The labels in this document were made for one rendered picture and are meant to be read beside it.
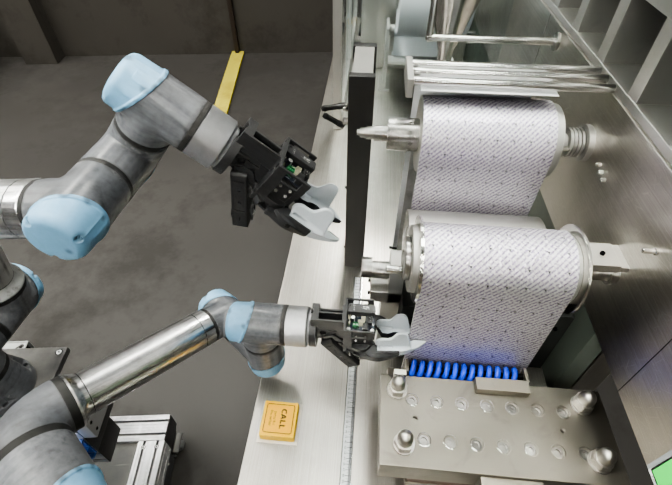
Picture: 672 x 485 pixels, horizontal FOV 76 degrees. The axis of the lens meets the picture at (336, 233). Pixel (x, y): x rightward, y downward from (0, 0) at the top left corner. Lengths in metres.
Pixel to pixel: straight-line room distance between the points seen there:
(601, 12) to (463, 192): 0.47
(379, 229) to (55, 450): 0.91
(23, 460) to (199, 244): 1.94
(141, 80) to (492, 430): 0.76
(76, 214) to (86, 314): 1.96
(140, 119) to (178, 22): 4.25
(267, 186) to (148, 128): 0.16
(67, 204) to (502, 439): 0.74
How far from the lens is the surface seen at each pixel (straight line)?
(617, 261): 0.80
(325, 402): 0.98
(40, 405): 0.83
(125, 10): 4.94
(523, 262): 0.72
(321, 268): 1.18
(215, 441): 1.96
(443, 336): 0.82
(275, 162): 0.59
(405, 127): 0.85
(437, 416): 0.85
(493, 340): 0.84
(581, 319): 0.94
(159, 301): 2.39
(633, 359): 0.81
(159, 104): 0.57
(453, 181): 0.86
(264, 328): 0.79
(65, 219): 0.55
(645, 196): 0.79
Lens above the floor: 1.80
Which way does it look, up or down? 45 degrees down
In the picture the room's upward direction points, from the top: straight up
